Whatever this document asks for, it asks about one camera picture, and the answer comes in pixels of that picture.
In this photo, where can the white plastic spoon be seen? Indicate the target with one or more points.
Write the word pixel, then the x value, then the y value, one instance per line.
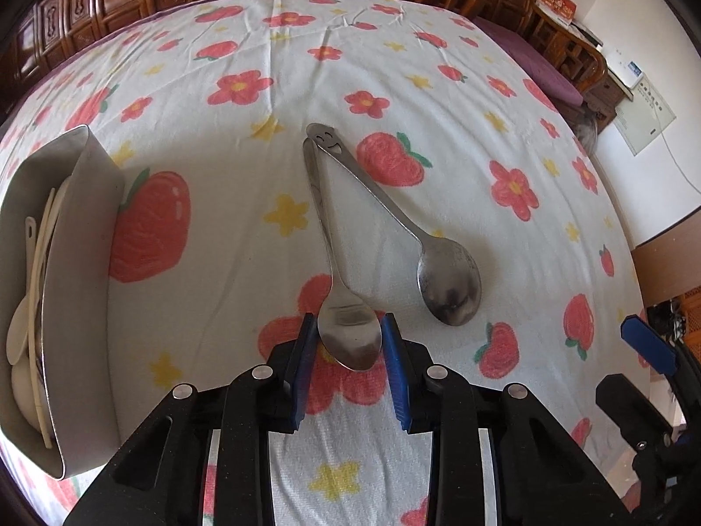
pixel 16 334
pixel 24 394

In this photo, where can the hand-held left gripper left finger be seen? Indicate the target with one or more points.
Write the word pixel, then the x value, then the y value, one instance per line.
pixel 306 372

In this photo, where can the small plain metal spoon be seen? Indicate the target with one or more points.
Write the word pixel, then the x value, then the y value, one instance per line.
pixel 350 334

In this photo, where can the white device box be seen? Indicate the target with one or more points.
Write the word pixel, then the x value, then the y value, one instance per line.
pixel 624 68

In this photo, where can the metal tray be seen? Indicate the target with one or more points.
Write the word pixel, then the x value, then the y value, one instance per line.
pixel 82 285

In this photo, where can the strawberry flower print tablecloth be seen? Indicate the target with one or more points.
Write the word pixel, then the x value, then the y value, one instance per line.
pixel 246 175

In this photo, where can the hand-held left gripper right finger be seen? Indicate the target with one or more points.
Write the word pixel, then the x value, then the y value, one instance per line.
pixel 394 372

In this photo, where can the wooden lattice cabinet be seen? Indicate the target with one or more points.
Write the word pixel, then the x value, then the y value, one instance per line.
pixel 668 257

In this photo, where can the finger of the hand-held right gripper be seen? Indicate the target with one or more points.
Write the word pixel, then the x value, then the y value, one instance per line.
pixel 630 405
pixel 649 342

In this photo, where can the wooden chopstick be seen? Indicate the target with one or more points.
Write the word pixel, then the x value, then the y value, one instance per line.
pixel 45 422
pixel 41 263

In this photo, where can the wooden side table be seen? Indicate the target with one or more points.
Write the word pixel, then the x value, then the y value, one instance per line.
pixel 575 55

